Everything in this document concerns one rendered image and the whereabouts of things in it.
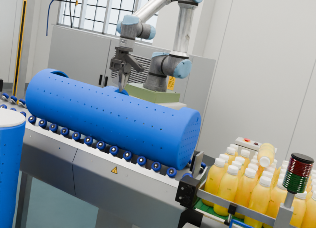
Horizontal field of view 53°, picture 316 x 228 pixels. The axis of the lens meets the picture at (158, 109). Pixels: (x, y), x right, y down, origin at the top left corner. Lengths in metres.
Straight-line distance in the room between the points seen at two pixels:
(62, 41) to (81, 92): 2.76
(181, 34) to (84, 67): 2.29
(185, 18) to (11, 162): 1.14
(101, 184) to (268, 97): 2.85
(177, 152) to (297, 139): 2.80
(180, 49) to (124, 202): 0.88
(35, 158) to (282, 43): 3.09
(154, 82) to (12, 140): 0.85
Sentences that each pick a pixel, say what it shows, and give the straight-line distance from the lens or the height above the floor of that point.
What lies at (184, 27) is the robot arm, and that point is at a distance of 1.80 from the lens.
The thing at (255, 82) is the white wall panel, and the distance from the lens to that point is 4.08.
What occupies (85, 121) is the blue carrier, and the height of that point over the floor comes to 1.06.
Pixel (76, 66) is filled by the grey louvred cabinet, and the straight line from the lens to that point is 4.04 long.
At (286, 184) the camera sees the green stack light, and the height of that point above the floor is 1.17.
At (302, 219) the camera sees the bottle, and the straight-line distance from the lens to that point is 1.27.
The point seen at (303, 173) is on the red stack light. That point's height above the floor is 1.22.
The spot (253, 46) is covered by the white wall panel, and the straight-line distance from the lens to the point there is 4.13.
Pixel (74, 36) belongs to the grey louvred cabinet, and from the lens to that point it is 4.12.
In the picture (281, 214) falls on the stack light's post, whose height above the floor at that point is 1.08.
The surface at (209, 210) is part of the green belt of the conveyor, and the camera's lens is 1.31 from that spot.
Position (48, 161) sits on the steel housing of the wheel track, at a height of 0.78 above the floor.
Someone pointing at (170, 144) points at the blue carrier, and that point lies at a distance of 1.32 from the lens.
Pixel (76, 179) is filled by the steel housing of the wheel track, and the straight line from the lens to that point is 1.67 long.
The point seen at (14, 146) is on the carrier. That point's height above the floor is 0.93.
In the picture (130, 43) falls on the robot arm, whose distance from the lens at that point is 1.51.
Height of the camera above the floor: 1.49
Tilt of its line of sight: 12 degrees down
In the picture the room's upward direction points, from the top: 12 degrees clockwise
